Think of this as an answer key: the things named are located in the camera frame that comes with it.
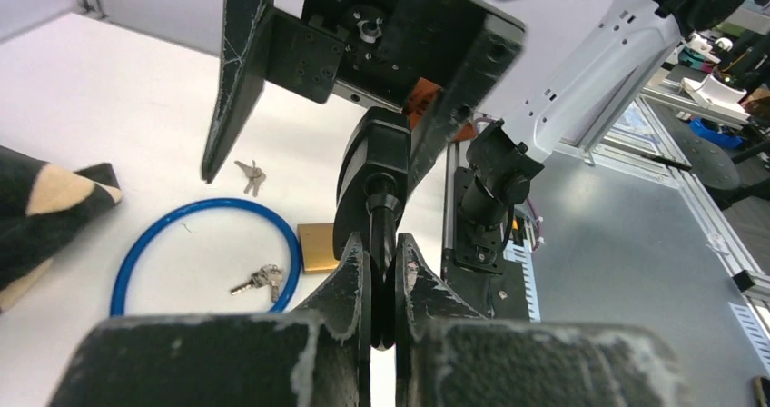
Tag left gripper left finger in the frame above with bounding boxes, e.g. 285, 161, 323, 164
50, 233, 371, 406

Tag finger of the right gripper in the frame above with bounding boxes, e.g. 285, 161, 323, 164
406, 0, 526, 190
201, 0, 274, 184

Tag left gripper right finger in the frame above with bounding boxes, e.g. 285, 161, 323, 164
394, 233, 692, 406

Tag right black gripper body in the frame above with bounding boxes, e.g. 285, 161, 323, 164
264, 0, 488, 108

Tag large brass padlock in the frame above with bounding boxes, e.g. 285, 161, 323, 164
297, 223, 339, 274

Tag black padlock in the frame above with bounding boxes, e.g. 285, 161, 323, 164
332, 107, 411, 350

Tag blue cable lock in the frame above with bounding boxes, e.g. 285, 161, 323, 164
108, 198, 302, 317

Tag blue lock keys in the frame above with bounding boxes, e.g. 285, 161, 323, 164
230, 264, 284, 303

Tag brown cloth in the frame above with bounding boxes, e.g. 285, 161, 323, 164
402, 77, 478, 144

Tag loose keys right side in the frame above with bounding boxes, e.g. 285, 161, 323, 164
234, 160, 267, 197

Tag black floral pillow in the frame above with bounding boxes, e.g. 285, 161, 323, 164
1, 146, 123, 313

